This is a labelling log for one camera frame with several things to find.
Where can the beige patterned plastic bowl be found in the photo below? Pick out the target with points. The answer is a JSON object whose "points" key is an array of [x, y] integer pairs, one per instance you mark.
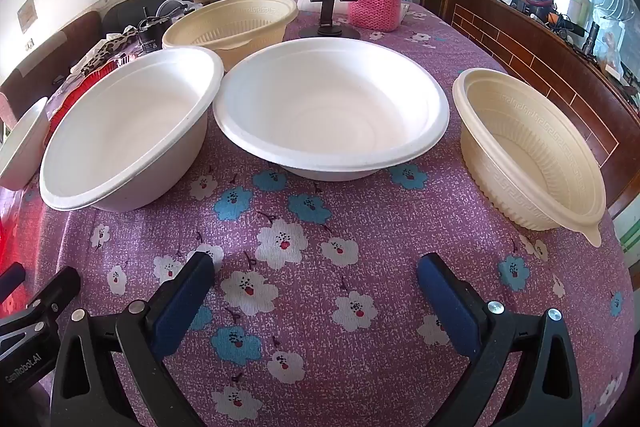
{"points": [[235, 24], [530, 157]]}

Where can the leopard print cloth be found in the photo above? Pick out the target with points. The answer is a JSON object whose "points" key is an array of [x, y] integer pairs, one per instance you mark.
{"points": [[107, 52]]}

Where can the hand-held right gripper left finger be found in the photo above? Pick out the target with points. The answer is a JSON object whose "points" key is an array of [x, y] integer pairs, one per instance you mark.
{"points": [[182, 297]]}

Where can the black electronic device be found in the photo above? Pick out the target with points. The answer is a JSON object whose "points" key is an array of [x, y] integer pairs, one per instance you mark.
{"points": [[150, 34]]}

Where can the small wall plaque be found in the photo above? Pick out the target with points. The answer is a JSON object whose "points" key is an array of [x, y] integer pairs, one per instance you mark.
{"points": [[27, 14]]}

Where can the white plastic jug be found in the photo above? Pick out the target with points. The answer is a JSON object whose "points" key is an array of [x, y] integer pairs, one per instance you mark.
{"points": [[581, 4]]}

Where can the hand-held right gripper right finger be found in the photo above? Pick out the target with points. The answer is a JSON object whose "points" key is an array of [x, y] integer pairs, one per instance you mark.
{"points": [[445, 302]]}

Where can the black flashlight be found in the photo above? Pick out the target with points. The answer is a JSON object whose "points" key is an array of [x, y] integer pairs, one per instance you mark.
{"points": [[591, 38]]}

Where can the dark red armchair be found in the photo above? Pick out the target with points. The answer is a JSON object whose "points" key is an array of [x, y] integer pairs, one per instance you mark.
{"points": [[45, 52]]}

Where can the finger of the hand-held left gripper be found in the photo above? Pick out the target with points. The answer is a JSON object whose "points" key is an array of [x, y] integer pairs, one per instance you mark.
{"points": [[10, 281], [55, 289]]}

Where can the wooden cabinet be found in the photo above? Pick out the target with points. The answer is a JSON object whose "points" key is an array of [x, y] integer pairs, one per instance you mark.
{"points": [[540, 57]]}

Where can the red scalloped plate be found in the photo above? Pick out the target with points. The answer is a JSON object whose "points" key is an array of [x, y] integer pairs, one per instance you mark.
{"points": [[75, 92]]}

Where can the small white foam bowl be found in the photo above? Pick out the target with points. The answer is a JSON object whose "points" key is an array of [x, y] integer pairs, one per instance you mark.
{"points": [[20, 147]]}

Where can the purple floral tablecloth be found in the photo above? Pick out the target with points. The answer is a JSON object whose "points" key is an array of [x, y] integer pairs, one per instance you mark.
{"points": [[320, 257]]}

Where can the large white foam bowl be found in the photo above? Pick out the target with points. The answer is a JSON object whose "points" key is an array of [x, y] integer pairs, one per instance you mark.
{"points": [[125, 127], [330, 107]]}

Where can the wall socket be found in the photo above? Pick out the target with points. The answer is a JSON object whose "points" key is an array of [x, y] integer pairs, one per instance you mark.
{"points": [[30, 43]]}

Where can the clear plastic container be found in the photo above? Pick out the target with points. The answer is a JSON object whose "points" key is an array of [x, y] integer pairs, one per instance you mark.
{"points": [[175, 9]]}

